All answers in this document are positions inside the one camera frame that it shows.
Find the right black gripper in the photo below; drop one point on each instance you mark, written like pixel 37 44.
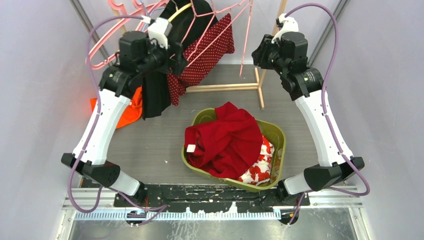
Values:
pixel 259 55

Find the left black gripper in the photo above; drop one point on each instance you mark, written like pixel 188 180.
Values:
pixel 176 66

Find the pink hanger of red garment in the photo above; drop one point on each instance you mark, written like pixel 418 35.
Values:
pixel 250 5

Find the plain red garment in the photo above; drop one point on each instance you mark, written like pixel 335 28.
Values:
pixel 227 146

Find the red poppy floral skirt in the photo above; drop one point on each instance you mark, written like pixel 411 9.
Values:
pixel 260 172

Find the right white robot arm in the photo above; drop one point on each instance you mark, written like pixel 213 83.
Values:
pixel 336 163

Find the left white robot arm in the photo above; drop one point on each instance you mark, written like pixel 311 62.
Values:
pixel 116 89

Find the yellow wooden hanger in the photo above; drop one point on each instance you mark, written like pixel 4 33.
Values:
pixel 179 11

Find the pink hanger of dotted garment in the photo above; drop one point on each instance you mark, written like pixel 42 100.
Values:
pixel 238 25

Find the wooden clothes rack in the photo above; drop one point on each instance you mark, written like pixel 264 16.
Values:
pixel 248 86

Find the dark red polka dot garment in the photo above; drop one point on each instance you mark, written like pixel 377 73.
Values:
pixel 203 56

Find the black garment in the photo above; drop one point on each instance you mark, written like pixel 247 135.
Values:
pixel 186 29

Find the empty pink hangers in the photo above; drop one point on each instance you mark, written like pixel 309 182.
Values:
pixel 99 10

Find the orange garment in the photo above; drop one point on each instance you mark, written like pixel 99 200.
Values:
pixel 133 112

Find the olive green plastic basket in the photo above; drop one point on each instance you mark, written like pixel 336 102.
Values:
pixel 269 130

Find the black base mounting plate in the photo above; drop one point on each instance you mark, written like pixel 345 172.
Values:
pixel 212 203

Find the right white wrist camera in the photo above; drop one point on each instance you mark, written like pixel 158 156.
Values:
pixel 285 25

